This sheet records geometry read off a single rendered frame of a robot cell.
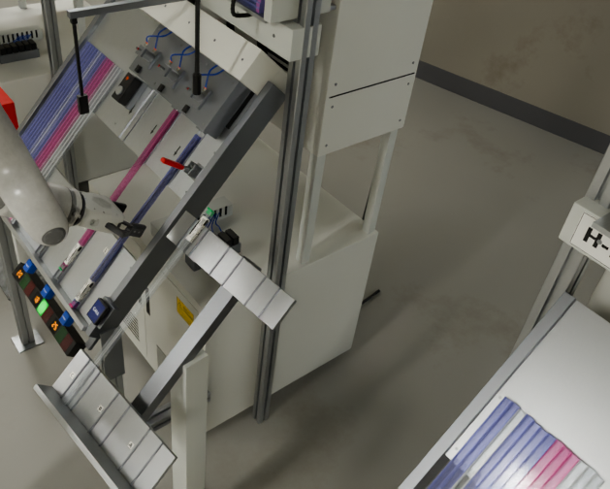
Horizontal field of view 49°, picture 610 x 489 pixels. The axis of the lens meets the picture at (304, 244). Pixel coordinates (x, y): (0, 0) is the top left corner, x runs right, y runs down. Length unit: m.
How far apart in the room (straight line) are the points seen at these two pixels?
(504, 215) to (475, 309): 0.75
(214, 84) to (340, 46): 0.30
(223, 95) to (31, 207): 0.47
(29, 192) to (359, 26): 0.81
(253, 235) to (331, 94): 0.59
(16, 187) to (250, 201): 1.02
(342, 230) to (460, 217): 1.36
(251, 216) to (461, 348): 1.06
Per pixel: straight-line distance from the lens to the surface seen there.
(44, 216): 1.34
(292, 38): 1.43
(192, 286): 1.86
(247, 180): 2.27
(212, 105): 1.51
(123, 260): 1.61
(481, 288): 3.01
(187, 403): 1.52
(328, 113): 1.66
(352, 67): 1.65
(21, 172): 1.32
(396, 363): 2.58
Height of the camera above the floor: 1.91
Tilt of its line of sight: 40 degrees down
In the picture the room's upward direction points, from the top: 8 degrees clockwise
